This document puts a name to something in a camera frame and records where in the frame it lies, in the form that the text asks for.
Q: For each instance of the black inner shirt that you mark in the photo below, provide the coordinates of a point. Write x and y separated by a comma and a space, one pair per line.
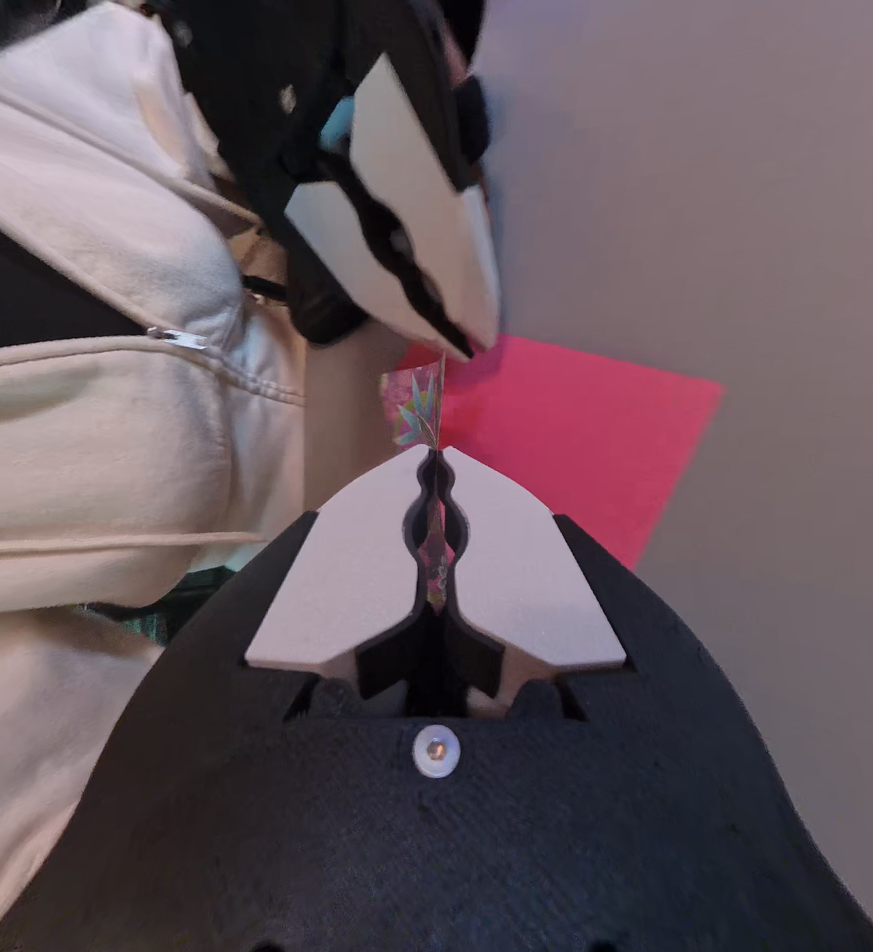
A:
20, 297

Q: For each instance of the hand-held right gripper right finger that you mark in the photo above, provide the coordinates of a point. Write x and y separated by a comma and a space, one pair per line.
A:
540, 587

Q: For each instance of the floral pink origami paper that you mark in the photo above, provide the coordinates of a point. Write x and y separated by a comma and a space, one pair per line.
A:
570, 446

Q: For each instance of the green plaid cloth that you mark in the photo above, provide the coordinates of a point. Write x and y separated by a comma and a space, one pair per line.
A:
154, 617

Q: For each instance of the cream zip hoodie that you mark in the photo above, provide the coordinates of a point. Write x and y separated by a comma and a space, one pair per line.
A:
72, 446

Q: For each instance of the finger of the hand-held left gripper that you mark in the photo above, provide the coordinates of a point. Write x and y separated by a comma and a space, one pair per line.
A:
339, 238
421, 193

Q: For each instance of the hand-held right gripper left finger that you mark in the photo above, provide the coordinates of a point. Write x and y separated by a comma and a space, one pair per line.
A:
332, 587

